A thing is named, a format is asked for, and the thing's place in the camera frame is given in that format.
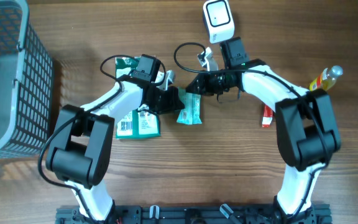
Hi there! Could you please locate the teal white small packet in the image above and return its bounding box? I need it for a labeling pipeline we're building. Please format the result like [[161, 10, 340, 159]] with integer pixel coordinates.
[[177, 88, 202, 125]]

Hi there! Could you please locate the red white small packet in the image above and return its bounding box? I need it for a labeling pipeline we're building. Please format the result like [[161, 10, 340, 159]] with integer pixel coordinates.
[[262, 105, 273, 128]]

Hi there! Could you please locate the yellow dish soap bottle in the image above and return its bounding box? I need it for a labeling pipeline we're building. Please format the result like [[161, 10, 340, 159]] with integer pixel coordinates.
[[309, 65, 343, 91]]

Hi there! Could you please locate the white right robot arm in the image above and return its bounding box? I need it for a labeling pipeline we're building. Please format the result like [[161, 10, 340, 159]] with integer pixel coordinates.
[[186, 59, 341, 223]]

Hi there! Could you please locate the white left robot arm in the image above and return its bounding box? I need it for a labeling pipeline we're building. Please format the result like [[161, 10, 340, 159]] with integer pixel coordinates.
[[39, 77, 184, 223]]

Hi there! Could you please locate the white barcode scanner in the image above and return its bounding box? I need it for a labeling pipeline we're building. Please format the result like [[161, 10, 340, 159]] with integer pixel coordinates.
[[203, 0, 235, 44]]

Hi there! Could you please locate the green 3M gloves package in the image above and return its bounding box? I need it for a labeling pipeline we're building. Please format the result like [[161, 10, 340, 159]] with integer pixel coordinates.
[[115, 57, 160, 139]]

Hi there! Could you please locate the grey mesh basket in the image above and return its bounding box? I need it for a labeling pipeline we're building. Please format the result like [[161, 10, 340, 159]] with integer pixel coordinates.
[[0, 0, 54, 159]]

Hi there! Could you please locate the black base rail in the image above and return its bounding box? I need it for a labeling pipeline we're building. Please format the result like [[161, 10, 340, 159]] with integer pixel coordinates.
[[55, 204, 333, 224]]

